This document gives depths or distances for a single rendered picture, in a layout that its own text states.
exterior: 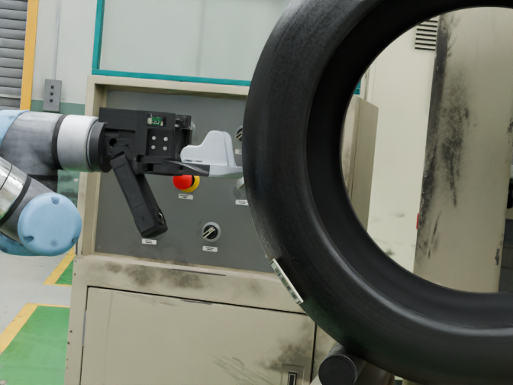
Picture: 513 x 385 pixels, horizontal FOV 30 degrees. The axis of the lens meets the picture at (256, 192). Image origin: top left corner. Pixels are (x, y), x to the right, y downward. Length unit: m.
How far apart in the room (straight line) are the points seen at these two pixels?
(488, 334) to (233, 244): 0.92
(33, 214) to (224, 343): 0.82
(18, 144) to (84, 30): 8.97
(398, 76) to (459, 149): 3.15
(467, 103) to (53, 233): 0.66
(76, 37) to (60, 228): 9.12
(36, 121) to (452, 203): 0.62
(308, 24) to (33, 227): 0.40
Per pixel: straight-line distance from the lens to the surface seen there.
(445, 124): 1.48
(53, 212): 1.16
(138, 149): 1.24
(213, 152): 1.22
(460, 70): 1.48
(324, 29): 1.10
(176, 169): 1.21
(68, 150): 1.27
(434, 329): 1.09
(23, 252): 1.31
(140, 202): 1.25
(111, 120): 1.27
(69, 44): 10.26
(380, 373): 1.34
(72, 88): 10.23
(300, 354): 1.87
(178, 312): 1.92
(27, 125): 1.30
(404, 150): 4.61
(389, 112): 4.60
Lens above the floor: 1.16
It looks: 3 degrees down
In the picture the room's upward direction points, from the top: 5 degrees clockwise
